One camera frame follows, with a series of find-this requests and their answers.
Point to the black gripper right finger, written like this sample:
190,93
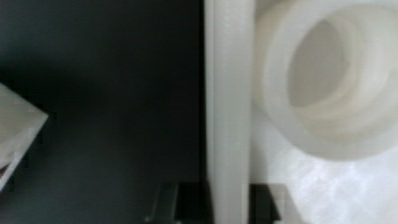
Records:
271,209

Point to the white square table top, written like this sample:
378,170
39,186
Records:
302,109

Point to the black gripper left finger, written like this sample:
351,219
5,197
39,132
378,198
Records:
179,204

